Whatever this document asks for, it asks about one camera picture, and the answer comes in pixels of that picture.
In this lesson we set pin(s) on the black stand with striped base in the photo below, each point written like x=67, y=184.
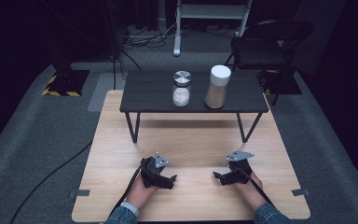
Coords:
x=68, y=82

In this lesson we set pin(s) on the glass jar with silver lid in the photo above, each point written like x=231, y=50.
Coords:
x=181, y=93

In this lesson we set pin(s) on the white metal stand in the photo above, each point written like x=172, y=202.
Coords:
x=211, y=11

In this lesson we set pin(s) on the tall jar with white lid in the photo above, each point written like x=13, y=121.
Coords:
x=217, y=90

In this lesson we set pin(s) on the black low shelf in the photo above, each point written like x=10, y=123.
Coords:
x=149, y=93

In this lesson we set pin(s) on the grey tape strip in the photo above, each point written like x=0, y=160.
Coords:
x=300, y=192
x=80, y=193

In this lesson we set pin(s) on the person's right hand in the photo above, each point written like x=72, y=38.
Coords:
x=248, y=191

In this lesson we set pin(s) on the black striped stand base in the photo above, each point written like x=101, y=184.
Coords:
x=287, y=84

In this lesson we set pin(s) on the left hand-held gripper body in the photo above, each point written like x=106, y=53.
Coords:
x=151, y=171

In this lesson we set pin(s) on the person's left hand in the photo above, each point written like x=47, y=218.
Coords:
x=140, y=194

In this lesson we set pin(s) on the black folding chair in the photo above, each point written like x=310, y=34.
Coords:
x=261, y=53

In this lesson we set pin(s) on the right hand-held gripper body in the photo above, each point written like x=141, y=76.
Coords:
x=239, y=165

